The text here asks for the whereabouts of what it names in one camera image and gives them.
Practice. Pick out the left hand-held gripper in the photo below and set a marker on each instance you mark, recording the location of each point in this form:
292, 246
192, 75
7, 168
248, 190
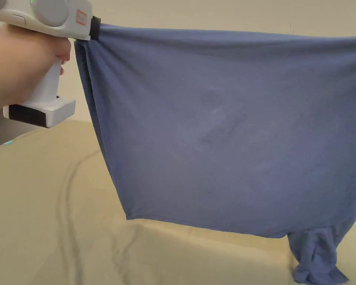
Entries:
52, 20

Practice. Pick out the blue shirt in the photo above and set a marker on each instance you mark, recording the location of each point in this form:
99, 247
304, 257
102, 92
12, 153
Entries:
231, 133

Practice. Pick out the person's left hand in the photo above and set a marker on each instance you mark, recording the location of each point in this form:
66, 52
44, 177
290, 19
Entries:
20, 65

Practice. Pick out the bed with beige sheet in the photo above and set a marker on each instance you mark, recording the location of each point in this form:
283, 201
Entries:
41, 207

